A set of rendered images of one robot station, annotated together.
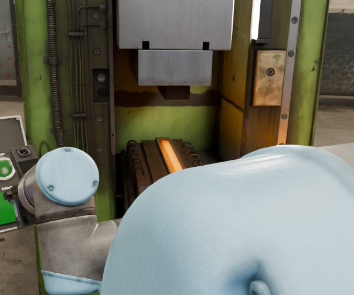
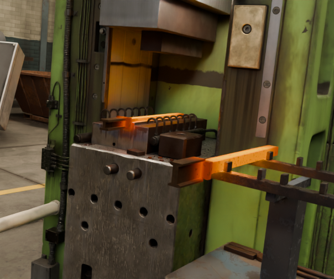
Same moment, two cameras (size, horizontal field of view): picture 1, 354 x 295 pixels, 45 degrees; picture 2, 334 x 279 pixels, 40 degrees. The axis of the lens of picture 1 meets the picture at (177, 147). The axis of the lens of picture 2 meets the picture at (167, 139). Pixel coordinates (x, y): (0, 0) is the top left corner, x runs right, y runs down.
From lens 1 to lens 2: 0.98 m
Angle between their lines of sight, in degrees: 37
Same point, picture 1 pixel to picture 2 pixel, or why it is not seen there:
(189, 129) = not seen: hidden behind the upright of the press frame
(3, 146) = not seen: outside the picture
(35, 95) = (56, 41)
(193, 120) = not seen: hidden behind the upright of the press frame
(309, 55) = (300, 14)
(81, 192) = not seen: outside the picture
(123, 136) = (162, 112)
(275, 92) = (251, 52)
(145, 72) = (105, 13)
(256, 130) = (233, 96)
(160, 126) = (197, 107)
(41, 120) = (58, 63)
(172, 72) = (125, 14)
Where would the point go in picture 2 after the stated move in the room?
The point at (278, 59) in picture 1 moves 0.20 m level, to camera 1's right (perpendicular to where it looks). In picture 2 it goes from (256, 14) to (328, 15)
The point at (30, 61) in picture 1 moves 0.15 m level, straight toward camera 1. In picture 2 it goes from (56, 13) to (30, 6)
